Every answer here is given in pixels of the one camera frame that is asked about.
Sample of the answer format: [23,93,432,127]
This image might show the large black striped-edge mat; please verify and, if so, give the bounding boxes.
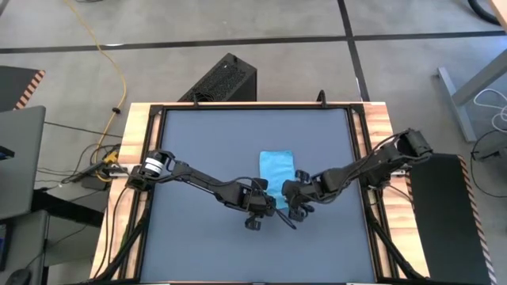
[410,153,498,285]

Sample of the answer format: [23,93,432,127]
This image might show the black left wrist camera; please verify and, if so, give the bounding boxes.
[244,215,263,232]

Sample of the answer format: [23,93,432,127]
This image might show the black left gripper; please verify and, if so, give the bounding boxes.
[232,184,298,231]

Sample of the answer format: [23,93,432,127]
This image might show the black aluminium table frame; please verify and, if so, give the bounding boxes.
[90,89,431,285]

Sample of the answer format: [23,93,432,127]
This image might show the grey metal desk leg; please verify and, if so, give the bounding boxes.
[436,47,507,143]

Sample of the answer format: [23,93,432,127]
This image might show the grey laptop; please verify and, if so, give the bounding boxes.
[0,105,47,221]

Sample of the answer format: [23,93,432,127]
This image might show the light blue microfiber towel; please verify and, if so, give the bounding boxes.
[259,149,295,210]

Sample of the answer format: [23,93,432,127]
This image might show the wooden desk top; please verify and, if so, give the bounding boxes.
[489,0,507,29]

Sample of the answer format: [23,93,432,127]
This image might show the white cable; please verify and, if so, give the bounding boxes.
[473,87,507,134]

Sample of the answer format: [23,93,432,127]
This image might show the small black striped-edge mat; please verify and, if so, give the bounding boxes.
[0,65,47,108]

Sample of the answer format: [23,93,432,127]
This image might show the black hose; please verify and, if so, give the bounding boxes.
[467,0,502,27]

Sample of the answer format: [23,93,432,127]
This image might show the black power strip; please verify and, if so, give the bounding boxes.
[71,160,128,184]

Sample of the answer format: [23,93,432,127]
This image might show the black floor cable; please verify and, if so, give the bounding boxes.
[469,129,507,199]

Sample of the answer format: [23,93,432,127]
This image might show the black computer mouse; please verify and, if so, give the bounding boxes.
[6,268,32,285]

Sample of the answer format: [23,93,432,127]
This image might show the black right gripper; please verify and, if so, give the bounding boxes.
[281,177,325,222]

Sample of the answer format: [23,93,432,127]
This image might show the yellow power cable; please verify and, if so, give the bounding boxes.
[65,0,128,183]

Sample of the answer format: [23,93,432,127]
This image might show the black computer tower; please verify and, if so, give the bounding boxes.
[177,52,257,103]

